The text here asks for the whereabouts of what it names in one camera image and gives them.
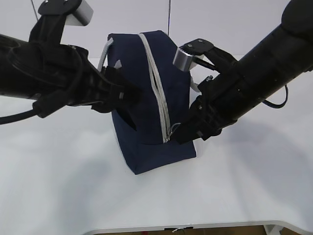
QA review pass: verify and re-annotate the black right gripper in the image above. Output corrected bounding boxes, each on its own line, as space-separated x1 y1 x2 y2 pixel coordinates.
170 95 237 144

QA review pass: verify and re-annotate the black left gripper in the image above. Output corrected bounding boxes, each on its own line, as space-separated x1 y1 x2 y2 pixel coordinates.
33 66 142 130

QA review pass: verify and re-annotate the navy insulated lunch bag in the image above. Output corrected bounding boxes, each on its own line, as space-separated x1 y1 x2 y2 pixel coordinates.
100 30 196 175

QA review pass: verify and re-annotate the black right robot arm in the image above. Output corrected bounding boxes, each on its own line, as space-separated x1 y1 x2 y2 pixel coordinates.
171 0 313 144

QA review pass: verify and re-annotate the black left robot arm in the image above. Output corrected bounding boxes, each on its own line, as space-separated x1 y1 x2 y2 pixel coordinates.
0 35 142 124

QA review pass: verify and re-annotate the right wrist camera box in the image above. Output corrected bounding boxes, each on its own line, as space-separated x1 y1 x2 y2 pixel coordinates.
172 38 235 74

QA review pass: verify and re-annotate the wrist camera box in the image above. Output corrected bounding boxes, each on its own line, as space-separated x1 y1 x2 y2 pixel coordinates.
172 38 235 74
28 0 93 46

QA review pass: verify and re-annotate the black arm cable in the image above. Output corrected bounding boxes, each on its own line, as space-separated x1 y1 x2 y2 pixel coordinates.
263 84 289 108
0 107 37 125

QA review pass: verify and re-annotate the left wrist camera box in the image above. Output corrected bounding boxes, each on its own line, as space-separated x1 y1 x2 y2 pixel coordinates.
28 0 93 46

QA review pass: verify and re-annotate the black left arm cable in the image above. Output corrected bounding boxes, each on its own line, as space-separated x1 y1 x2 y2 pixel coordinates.
0 107 37 125

